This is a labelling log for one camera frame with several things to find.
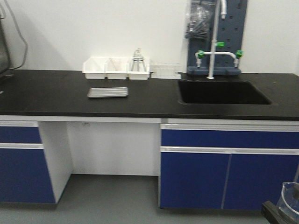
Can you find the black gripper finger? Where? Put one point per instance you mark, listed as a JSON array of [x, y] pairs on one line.
[[274, 216]]

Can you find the clear glass beaker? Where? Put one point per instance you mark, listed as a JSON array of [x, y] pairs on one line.
[[288, 204]]

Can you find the silver metal tray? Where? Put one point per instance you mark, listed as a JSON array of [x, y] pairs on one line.
[[108, 92]]

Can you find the blue base cabinet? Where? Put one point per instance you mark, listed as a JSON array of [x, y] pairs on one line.
[[35, 160], [226, 164]]

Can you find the black sink basin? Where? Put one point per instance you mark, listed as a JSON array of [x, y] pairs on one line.
[[220, 92]]

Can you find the white lab faucet green knobs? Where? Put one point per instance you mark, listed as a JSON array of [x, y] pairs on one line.
[[220, 10]]

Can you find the white test tube rack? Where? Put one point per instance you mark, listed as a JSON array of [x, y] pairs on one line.
[[164, 70]]

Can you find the white right storage bin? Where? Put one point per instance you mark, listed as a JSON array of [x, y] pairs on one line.
[[134, 75]]

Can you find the white storage bin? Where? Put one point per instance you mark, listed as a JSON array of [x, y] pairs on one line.
[[117, 68], [134, 75], [95, 68]]

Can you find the plastic bag of pegs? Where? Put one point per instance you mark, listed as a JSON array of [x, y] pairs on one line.
[[199, 19]]

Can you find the blue pegboard drying rack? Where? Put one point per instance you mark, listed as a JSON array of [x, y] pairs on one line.
[[230, 31]]

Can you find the glass alcohol lamp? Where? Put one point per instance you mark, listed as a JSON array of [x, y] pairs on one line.
[[137, 56]]

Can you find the white middle storage bin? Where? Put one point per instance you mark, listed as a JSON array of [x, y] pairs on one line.
[[117, 68]]

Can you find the white left storage bin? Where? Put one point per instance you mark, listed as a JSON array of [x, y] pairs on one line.
[[95, 68]]

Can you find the black wire tripod stand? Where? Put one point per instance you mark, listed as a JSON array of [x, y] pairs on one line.
[[138, 66]]

